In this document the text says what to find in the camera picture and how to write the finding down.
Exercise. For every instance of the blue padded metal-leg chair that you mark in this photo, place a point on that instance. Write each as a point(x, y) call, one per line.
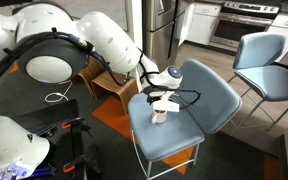
point(210, 96)
point(270, 80)

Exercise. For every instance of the curved wooden stool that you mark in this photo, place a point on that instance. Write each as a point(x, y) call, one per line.
point(117, 90)
point(87, 75)

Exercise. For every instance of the stainless steel oven range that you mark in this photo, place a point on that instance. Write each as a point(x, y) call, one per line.
point(237, 30)

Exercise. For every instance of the black orange bar clamp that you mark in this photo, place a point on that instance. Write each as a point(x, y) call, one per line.
point(80, 161)
point(72, 123)

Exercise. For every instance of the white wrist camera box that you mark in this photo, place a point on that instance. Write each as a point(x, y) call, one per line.
point(165, 106)

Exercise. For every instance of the white patterned ceramic mug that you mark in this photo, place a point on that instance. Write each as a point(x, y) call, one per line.
point(159, 118)

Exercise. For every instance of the white kitchen cabinet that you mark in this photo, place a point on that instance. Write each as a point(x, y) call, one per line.
point(287, 23)
point(200, 28)

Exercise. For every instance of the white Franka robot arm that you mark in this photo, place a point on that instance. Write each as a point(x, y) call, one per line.
point(107, 36)

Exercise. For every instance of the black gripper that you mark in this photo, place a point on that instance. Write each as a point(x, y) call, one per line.
point(155, 93)

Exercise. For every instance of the stainless steel fridge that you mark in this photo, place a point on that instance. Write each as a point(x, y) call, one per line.
point(157, 33)

